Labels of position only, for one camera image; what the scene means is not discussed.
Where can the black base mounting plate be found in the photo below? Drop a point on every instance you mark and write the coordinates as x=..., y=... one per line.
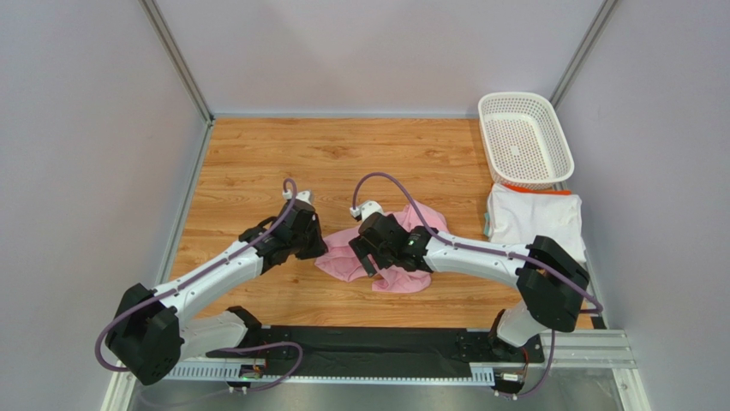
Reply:
x=384, y=352

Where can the aluminium corner post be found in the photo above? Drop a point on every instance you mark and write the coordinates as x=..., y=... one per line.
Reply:
x=161, y=27
x=586, y=45

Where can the right aluminium corner post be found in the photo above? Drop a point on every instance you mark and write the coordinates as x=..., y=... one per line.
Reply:
x=586, y=45

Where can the folded orange t shirt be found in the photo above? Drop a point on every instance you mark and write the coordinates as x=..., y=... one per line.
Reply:
x=547, y=191

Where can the aluminium frame rail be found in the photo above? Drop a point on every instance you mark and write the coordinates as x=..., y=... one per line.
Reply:
x=584, y=370

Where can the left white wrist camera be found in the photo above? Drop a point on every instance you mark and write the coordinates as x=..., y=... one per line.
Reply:
x=306, y=196

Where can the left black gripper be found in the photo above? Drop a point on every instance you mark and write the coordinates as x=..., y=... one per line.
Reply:
x=319, y=247

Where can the pink t shirt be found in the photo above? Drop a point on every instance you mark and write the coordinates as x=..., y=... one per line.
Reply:
x=341, y=263

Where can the left aluminium corner post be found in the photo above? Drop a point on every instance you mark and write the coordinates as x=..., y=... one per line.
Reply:
x=161, y=27

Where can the folded white t shirt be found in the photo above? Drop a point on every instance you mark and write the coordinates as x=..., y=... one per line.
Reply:
x=517, y=217

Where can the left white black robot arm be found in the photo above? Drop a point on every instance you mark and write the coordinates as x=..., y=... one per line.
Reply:
x=154, y=329

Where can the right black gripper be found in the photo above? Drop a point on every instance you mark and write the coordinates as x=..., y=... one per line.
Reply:
x=364, y=253

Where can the white perforated plastic basket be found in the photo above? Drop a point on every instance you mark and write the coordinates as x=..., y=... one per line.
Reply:
x=523, y=140

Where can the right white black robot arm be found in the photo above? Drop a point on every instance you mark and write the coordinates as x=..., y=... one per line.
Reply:
x=551, y=283

